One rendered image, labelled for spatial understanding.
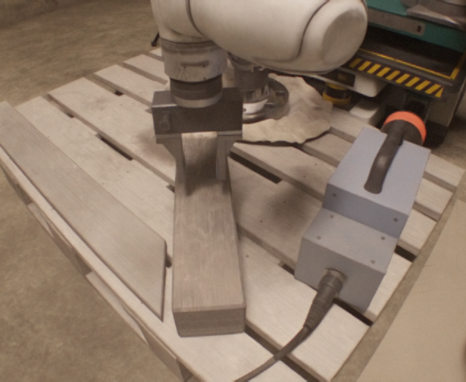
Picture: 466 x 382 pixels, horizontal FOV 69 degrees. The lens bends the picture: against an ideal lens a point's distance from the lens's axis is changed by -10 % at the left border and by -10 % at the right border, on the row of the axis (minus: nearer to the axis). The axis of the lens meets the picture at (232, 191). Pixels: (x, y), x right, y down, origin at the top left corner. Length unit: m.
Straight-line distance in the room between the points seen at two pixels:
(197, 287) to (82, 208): 0.35
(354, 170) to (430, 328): 0.39
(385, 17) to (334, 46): 0.85
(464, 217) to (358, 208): 0.57
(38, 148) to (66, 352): 0.52
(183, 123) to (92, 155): 0.47
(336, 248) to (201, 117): 0.28
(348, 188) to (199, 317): 0.30
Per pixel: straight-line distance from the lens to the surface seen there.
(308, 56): 0.32
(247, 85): 1.00
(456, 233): 1.07
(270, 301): 0.64
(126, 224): 0.74
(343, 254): 0.58
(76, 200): 0.83
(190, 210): 0.65
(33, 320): 0.88
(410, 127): 0.85
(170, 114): 0.54
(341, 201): 0.61
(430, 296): 0.90
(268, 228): 0.74
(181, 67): 0.49
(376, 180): 0.60
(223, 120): 0.55
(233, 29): 0.35
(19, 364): 0.85
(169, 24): 0.47
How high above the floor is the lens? 0.69
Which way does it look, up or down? 42 degrees down
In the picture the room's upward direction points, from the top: straight up
